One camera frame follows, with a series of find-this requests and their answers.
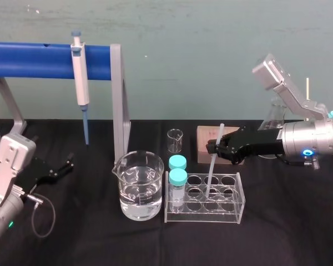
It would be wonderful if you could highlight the gripper dark cable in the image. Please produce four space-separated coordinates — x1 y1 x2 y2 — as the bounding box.
274 153 320 168
24 193 57 239

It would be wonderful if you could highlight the white stirring rod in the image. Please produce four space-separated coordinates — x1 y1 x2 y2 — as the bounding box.
205 122 226 199

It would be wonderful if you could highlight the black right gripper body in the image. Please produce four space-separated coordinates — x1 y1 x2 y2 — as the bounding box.
238 128 284 161

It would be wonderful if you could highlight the glass conical flask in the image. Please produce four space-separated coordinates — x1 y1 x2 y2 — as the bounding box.
259 96 289 159

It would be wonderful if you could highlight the black table cloth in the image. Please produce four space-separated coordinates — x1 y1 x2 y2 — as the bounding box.
0 118 333 266

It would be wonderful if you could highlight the small empty glass beaker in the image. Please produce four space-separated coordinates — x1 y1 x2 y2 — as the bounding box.
166 128 184 154

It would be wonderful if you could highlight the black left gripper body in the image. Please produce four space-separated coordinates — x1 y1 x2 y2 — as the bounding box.
18 157 59 194

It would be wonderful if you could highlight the wooden block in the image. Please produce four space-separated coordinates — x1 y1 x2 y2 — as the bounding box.
196 125 246 166

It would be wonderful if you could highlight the blue and grey pipette stand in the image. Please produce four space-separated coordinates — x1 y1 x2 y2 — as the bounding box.
0 42 132 167

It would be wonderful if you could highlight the white and blue pipette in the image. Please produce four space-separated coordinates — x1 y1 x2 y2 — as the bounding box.
70 29 90 146

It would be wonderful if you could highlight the large glass beaker with water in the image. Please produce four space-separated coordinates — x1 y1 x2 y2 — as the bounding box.
112 150 165 222

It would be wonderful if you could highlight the teal capped sample tube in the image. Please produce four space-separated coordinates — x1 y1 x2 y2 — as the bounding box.
168 168 188 214
168 155 188 171

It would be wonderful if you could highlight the clear acrylic tube rack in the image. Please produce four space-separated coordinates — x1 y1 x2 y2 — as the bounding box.
164 171 245 225

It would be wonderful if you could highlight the left gripper dark cable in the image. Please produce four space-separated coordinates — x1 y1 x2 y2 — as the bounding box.
24 193 57 239

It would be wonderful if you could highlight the right gripper dark cable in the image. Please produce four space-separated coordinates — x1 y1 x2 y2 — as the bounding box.
274 153 320 168

